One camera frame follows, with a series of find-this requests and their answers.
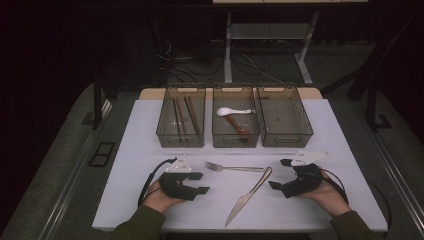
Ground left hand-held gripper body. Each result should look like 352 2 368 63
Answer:
159 155 201 202

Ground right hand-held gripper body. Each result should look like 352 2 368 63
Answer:
281 149 330 199

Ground metal fork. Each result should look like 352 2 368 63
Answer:
204 161 266 173

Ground brown wooden spoon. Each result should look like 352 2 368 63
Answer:
224 114 251 143

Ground black chopstick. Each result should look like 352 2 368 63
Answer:
172 98 184 138
184 97 198 135

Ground grey translucent plastic bin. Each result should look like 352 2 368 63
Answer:
155 84 207 149
211 84 260 149
256 84 314 148

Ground white ceramic spoon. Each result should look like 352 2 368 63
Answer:
216 106 257 117

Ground person's left hand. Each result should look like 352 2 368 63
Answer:
142 178 188 214

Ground person's right hand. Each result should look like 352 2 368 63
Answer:
299 170 353 218

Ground metal table knife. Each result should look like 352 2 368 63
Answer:
224 166 273 228

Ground black metal stand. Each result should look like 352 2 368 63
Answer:
321 16 418 133
91 68 118 131

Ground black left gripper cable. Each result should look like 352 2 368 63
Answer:
138 157 178 206

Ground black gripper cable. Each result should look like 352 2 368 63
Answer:
138 157 178 206
321 168 394 234

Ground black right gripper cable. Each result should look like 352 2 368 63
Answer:
321 168 394 234

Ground metal floor rail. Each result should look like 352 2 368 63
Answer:
363 126 424 231
39 99 113 240

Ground white floor cable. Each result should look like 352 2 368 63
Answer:
239 52 286 85

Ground black floor cables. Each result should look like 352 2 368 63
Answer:
159 36 231 85

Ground white metal desk frame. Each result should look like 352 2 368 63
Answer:
212 0 369 86

